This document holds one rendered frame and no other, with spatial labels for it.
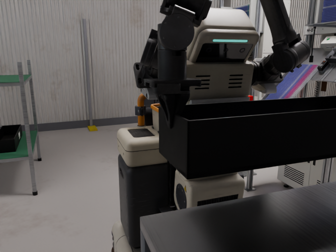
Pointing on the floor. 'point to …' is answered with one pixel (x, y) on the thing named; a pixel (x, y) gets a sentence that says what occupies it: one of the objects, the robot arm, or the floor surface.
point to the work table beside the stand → (249, 224)
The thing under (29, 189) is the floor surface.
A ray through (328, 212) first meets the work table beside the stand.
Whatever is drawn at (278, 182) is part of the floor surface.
